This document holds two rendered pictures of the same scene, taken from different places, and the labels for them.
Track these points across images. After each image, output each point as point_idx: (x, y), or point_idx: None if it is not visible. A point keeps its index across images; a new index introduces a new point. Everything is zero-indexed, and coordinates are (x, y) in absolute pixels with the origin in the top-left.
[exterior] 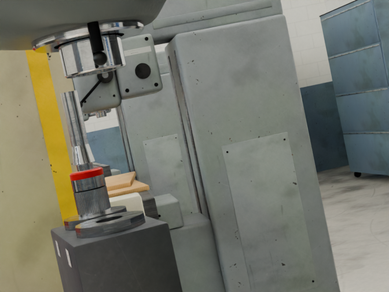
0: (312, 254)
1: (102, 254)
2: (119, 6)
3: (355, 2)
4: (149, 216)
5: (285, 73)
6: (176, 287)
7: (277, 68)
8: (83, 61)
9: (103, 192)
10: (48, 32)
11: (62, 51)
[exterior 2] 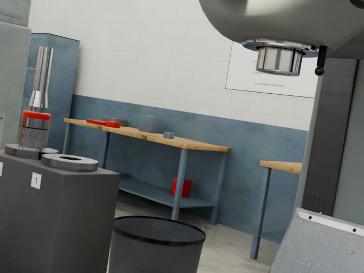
0: None
1: (79, 185)
2: (340, 44)
3: (33, 34)
4: None
5: (18, 70)
6: (111, 222)
7: (13, 64)
8: (291, 65)
9: (47, 134)
10: (301, 40)
11: (275, 52)
